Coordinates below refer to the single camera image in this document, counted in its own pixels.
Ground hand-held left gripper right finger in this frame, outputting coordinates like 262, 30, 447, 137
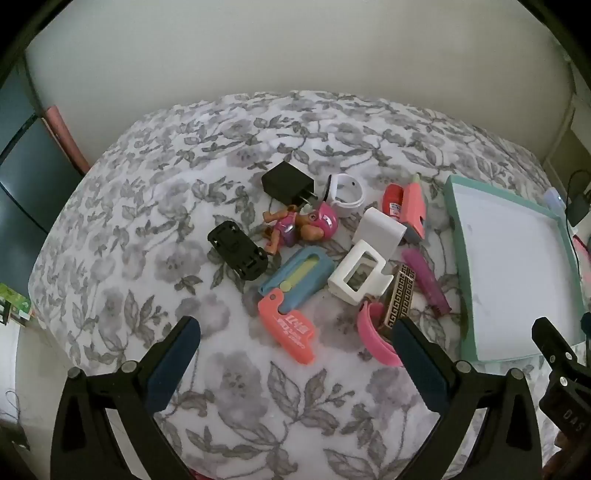
392, 318, 543, 480

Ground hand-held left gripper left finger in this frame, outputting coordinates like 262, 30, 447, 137
51, 316, 201, 480

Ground pink bracelet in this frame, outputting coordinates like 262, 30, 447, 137
356, 299, 404, 367

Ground gold patterned box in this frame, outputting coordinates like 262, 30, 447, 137
379, 264, 417, 342

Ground teal tray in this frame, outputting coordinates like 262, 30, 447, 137
443, 174, 583, 363

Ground red glue stick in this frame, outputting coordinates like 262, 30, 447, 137
382, 184, 406, 227

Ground pink toy dog figure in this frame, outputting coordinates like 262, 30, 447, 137
262, 203, 340, 256

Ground white cable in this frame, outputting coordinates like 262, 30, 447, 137
322, 174, 365, 217

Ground black charger adapter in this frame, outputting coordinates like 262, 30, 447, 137
262, 161, 319, 207

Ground magenta pen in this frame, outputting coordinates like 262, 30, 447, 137
401, 249, 451, 317

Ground white rectangular plastic holder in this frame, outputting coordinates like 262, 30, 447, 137
328, 240, 393, 306

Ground black toy car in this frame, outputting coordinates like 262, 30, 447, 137
207, 220, 269, 282

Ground grey floral blanket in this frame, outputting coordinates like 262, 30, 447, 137
28, 90, 568, 480

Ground green box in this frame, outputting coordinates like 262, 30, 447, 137
0, 282, 33, 326

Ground dark cabinet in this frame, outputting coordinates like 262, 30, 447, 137
0, 65, 79, 236

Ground black power adapter with cable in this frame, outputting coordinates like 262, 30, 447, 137
566, 171, 591, 227

